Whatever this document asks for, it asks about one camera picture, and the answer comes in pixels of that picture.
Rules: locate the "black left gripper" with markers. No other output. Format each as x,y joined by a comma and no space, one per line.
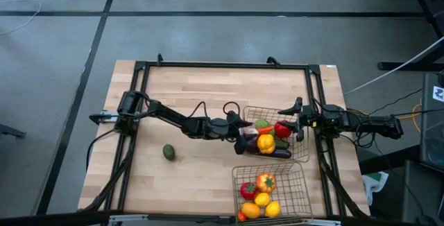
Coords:
223,129

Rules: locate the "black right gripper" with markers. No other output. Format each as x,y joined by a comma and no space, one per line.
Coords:
324,118

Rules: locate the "dark purple round vegetable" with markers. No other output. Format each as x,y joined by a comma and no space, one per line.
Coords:
252,147

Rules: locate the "red bell pepper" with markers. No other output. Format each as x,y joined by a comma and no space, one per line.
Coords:
281,130

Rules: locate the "light green bell pepper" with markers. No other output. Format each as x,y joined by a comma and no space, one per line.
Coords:
262,123

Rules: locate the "orange carrot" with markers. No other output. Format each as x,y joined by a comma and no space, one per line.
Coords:
266,130

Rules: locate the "yellow bell pepper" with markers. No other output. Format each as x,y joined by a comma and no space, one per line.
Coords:
266,143

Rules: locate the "dark green cucumber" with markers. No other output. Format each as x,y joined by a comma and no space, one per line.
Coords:
282,144

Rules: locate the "long purple eggplant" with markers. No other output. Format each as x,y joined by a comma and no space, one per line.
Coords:
281,154

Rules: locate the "red tomato with green stem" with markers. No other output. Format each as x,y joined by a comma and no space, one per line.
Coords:
249,191

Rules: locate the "yellow lemon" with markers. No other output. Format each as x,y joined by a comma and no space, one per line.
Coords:
273,209
262,199

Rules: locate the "yellow-orange mango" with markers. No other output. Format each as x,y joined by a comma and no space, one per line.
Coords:
250,210

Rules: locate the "small red cherry tomato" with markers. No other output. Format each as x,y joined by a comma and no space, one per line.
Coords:
242,217

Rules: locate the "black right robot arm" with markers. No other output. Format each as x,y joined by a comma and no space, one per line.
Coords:
378,125

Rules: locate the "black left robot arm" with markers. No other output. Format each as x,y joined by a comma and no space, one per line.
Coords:
173,118

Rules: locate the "dark green avocado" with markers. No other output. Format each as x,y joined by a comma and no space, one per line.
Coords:
169,152

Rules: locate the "white and green cloth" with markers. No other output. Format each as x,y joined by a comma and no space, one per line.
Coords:
374,184

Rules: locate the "black metal floor stand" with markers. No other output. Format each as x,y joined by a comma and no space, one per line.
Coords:
399,66

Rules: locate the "dark grey box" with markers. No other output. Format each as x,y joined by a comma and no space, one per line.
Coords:
431,132

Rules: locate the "black equipment case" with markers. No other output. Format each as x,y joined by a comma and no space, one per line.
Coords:
416,198

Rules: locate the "white sticker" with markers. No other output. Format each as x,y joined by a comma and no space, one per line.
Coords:
438,93

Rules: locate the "black horizontal beam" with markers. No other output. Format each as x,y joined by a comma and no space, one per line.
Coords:
52,219

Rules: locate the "black stand foot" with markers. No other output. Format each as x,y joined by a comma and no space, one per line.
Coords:
12,130

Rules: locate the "black frame clamp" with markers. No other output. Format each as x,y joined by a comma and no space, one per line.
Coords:
274,61
160,59

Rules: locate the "black metal table frame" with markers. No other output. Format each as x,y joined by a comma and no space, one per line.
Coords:
208,64

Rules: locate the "black diagonal frame strut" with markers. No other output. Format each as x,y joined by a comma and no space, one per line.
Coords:
341,191
111,181

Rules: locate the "silver mounting bracket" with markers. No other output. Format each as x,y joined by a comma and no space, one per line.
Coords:
109,116

